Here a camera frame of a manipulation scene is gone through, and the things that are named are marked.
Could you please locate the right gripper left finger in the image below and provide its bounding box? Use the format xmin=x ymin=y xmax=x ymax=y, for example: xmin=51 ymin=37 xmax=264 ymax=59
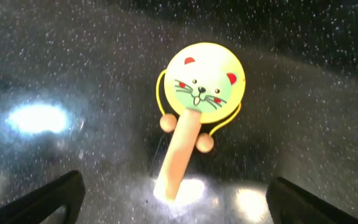
xmin=0 ymin=170 xmax=86 ymax=224

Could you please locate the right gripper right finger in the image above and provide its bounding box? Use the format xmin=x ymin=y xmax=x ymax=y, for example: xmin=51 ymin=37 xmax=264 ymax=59
xmin=265 ymin=176 xmax=358 ymax=224

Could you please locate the yellow cat face rattle drum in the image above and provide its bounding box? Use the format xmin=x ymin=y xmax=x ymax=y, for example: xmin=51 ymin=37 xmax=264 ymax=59
xmin=152 ymin=42 xmax=247 ymax=202

